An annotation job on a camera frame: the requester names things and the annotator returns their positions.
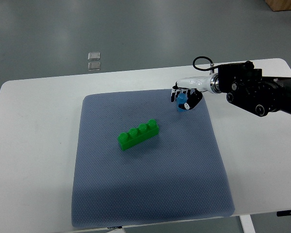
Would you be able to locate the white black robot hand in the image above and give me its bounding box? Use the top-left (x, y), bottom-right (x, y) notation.
top-left (171, 74), bottom-right (217, 110)

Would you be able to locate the small blue toy block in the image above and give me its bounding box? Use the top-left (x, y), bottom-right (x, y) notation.
top-left (176, 93), bottom-right (187, 112)

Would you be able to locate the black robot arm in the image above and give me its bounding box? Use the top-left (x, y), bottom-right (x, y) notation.
top-left (215, 61), bottom-right (291, 117)

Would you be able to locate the long green toy block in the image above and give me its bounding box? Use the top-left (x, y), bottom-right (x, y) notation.
top-left (117, 119), bottom-right (159, 150)

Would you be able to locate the blue-grey textured mat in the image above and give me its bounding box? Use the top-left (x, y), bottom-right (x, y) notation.
top-left (71, 89), bottom-right (235, 228)

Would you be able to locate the lower metal floor plate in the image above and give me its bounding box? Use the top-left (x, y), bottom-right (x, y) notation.
top-left (88, 61), bottom-right (101, 71)

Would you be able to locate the metal floor plate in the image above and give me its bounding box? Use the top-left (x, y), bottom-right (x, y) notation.
top-left (88, 51), bottom-right (100, 61)
top-left (88, 61), bottom-right (101, 71)

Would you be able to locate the upper metal floor plate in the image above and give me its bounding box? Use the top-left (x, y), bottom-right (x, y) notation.
top-left (88, 51), bottom-right (100, 61)

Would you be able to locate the wooden box corner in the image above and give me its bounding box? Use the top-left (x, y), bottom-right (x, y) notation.
top-left (265, 0), bottom-right (291, 12)

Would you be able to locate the white table leg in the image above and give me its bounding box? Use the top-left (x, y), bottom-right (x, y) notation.
top-left (239, 215), bottom-right (256, 233)

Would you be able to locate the black cable loop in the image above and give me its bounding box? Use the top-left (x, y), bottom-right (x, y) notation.
top-left (193, 56), bottom-right (218, 75)

